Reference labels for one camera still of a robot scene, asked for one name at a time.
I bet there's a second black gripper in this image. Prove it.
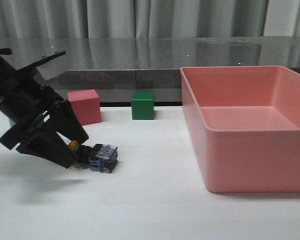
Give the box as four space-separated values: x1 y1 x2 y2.
0 62 89 169

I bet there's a yellow push button switch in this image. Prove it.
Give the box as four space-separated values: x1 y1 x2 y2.
68 140 118 173

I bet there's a pink cube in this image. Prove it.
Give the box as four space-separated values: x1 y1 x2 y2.
67 89 102 126

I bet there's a dark glossy bench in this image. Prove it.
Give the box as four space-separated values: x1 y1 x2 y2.
0 36 300 106

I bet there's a green cube centre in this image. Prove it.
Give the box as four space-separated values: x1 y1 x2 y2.
131 92 155 120

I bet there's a grey curtain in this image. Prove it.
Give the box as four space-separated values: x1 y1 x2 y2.
0 0 300 39

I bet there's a pink plastic bin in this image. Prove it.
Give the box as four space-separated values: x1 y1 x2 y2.
180 66 300 193

